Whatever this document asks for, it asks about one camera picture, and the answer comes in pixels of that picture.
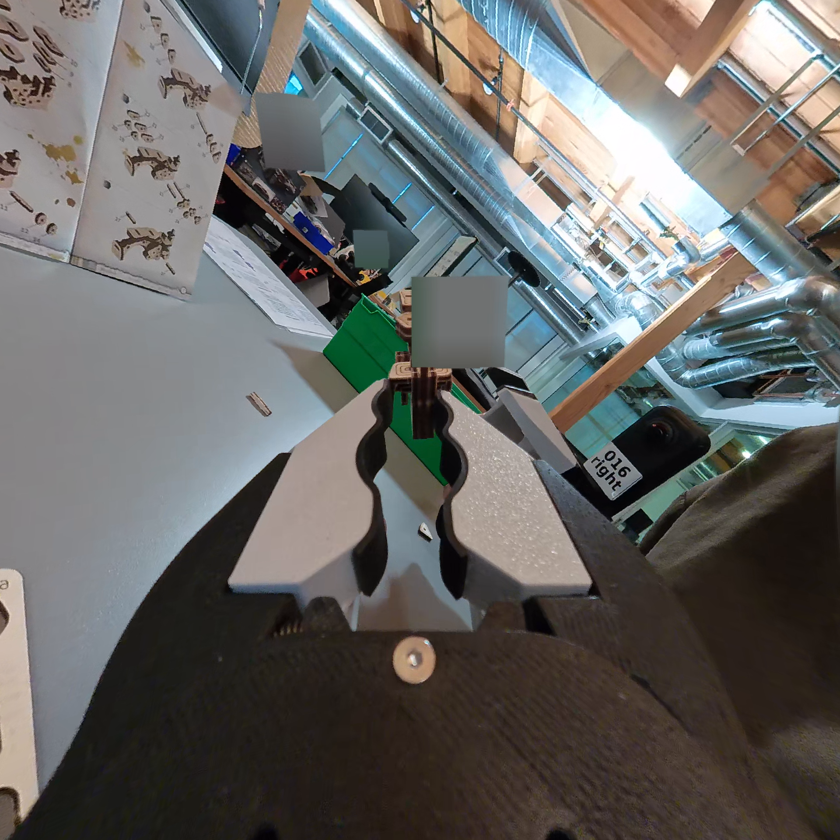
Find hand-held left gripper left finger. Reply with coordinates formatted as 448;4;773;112
228;379;389;597

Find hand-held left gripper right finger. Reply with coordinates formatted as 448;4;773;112
438;387;597;599

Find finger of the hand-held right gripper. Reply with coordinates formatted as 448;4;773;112
482;389;580;472

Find wooden puzzle model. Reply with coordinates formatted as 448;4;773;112
388;292;454;439

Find grey desk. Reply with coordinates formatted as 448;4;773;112
0;243;487;808

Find slanted wooden beam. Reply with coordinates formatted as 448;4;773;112
548;252;762;434

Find black disc floor lamp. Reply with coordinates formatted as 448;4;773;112
505;251;542;290

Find green plastic bin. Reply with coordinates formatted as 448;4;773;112
323;294;487;487

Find person's olive shirt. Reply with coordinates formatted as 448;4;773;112
640;425;840;840

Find white paper sheet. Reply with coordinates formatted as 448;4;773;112
202;217;336;337

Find black monitor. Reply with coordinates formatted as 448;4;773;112
331;174;417;263

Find small blue storage bin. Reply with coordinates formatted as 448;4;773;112
292;210;336;253

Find silver ventilation ducts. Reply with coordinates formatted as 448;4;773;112
302;0;840;395

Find long background wooden table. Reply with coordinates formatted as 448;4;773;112
223;164;355;283

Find pale punched parts sheet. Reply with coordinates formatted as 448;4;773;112
0;570;40;821

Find assembly instruction booklet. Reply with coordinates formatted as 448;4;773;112
0;0;244;301

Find black display board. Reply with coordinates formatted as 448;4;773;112
177;0;312;148

